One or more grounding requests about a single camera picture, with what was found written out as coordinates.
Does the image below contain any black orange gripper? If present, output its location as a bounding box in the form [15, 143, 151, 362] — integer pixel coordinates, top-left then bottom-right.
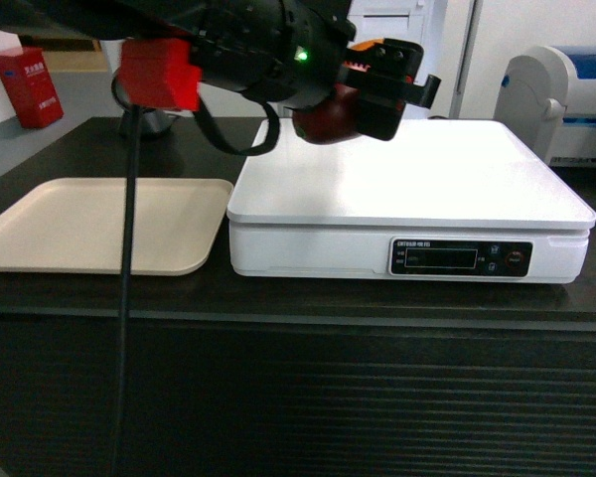
[339, 38, 441, 141]

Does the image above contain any dark red mango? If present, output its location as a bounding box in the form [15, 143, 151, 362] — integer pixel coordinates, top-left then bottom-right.
[292, 83, 360, 145]

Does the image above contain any white checkout scale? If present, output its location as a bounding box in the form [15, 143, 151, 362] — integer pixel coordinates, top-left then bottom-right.
[227, 120, 596, 283]

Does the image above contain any white receipt printer kiosk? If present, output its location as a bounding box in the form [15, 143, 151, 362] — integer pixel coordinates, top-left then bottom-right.
[347, 0, 448, 120]

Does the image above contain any grey blue machine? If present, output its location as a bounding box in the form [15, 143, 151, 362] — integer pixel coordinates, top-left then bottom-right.
[493, 46, 596, 168]

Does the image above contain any grey barcode scanner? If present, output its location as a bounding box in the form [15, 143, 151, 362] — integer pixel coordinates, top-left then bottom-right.
[110, 72, 175, 140]

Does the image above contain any beige plastic tray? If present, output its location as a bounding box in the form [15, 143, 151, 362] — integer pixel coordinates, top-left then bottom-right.
[0, 178, 233, 276]

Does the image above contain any red fire extinguisher box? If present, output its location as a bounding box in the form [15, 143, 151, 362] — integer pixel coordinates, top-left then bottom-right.
[0, 47, 64, 129]

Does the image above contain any red wrist camera housing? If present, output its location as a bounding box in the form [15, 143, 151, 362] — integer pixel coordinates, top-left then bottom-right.
[117, 38, 202, 111]

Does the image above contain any black cable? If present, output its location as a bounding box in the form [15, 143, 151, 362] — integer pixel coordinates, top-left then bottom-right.
[109, 96, 282, 477]

